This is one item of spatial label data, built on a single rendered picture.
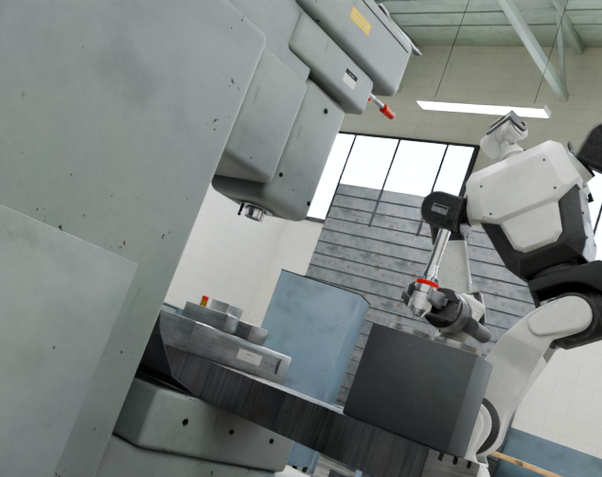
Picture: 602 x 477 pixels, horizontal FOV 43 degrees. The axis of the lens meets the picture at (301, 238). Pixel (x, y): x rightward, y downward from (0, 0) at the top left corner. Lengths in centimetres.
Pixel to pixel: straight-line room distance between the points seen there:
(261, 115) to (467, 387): 72
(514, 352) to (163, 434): 83
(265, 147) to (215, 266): 935
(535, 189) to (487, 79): 935
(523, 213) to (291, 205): 57
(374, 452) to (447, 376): 20
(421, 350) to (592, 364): 788
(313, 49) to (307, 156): 25
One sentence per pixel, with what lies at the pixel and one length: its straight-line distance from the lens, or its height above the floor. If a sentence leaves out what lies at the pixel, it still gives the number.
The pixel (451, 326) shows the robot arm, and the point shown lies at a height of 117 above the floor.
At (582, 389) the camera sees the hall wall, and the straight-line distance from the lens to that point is 928.
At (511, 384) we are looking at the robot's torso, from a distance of 188.
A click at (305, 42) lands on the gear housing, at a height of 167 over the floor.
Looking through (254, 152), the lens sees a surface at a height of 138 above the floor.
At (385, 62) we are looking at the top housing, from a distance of 202.
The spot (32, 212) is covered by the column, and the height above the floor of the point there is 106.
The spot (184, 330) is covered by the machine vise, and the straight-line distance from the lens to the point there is 169.
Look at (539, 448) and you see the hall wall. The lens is 931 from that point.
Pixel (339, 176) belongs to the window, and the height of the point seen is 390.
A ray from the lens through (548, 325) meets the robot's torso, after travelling 186.
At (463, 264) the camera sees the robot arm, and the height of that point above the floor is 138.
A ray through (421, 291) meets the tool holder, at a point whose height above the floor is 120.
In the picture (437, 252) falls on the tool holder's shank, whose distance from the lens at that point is 156.
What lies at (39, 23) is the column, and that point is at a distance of 122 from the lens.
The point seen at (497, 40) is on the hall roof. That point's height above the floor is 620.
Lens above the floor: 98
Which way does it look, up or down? 9 degrees up
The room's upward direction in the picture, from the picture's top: 20 degrees clockwise
